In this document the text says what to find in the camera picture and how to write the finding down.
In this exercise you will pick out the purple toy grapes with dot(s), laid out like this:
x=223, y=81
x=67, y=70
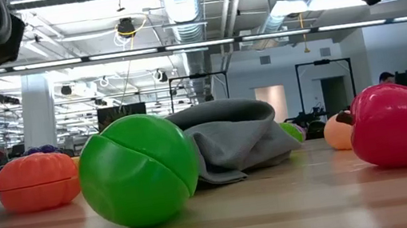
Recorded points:
x=43, y=149

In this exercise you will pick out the red toy bell pepper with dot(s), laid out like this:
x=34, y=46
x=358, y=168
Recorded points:
x=400, y=129

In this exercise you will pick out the peach toy fruit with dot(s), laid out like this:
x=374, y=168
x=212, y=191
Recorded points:
x=336, y=134

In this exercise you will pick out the small green toy fruit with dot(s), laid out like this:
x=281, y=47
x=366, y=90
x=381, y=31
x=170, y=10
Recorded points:
x=291, y=132

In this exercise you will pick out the orange toy pumpkin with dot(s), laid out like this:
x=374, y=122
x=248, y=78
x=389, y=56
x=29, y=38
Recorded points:
x=36, y=183

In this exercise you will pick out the small yellow toy produce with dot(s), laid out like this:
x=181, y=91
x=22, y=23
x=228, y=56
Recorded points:
x=76, y=161

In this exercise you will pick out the green two-part toy fruit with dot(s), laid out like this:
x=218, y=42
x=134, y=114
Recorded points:
x=135, y=172

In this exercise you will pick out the background black robot arm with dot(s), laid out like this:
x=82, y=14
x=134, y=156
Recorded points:
x=305, y=119

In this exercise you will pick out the person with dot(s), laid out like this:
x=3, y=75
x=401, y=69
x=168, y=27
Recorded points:
x=387, y=77
x=209, y=97

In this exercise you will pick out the white pillar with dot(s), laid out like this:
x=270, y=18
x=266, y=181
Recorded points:
x=37, y=110

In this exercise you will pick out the black beam with light strips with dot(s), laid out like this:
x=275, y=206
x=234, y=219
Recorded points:
x=118, y=55

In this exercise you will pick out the potted succulent plant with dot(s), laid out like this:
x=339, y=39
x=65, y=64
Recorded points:
x=111, y=119

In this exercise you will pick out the black screen panel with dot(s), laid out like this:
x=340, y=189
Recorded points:
x=134, y=109

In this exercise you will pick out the grey cloth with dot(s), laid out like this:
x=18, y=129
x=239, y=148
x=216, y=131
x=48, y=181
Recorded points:
x=240, y=141

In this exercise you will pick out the black frame stand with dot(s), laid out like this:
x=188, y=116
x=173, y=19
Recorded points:
x=321, y=62
x=198, y=75

